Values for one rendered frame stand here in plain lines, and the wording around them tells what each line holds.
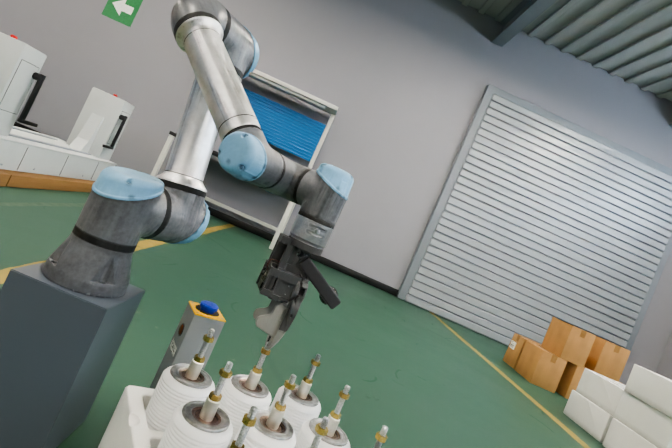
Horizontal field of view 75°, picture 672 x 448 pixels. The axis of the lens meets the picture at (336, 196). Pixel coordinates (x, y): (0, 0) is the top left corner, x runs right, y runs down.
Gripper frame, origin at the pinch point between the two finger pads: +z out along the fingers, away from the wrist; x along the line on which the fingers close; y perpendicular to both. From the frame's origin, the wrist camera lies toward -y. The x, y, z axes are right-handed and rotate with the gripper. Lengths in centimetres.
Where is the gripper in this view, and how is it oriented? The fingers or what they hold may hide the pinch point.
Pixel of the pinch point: (273, 342)
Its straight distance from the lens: 88.5
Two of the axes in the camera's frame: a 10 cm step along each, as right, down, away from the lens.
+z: -4.1, 9.1, -0.5
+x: 2.8, 0.7, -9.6
